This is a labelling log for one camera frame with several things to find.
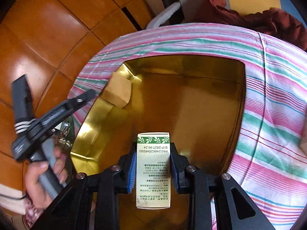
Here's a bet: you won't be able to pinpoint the gold metal tin box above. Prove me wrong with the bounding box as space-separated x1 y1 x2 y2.
70 54 247 230

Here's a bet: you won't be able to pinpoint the wooden wardrobe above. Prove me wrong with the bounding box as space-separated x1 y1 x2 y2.
1 0 154 191

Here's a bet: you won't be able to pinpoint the person left hand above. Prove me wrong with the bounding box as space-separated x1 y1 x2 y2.
25 147 68 209

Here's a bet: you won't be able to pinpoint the striped pink green bedsheet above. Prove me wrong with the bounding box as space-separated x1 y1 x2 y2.
68 23 306 229

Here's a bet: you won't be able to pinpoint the eyeglasses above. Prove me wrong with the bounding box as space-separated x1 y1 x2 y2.
55 122 74 150

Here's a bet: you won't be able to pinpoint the green white medicine box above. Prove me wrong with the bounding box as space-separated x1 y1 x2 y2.
136 132 171 210

